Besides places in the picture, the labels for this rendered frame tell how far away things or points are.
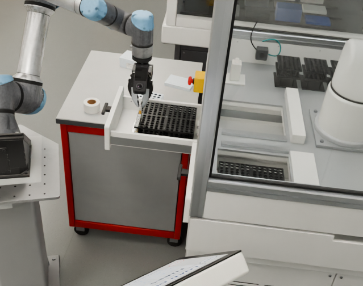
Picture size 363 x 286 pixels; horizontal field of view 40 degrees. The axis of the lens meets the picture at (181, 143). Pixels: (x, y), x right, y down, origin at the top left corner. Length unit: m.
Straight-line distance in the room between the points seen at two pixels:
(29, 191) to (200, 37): 1.26
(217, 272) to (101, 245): 1.64
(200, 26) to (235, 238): 1.36
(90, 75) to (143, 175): 0.55
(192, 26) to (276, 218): 1.39
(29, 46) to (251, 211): 1.06
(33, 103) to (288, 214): 1.05
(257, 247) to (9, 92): 1.02
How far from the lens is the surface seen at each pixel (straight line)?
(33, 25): 2.00
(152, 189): 2.31
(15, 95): 1.91
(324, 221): 1.48
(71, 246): 2.63
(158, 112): 1.93
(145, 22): 1.70
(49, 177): 1.86
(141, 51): 1.75
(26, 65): 1.99
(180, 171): 1.65
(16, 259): 2.21
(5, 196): 1.82
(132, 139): 1.83
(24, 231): 2.08
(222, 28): 1.12
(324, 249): 1.56
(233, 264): 1.04
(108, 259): 2.56
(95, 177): 2.33
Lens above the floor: 1.99
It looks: 38 degrees down
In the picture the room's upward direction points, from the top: 5 degrees clockwise
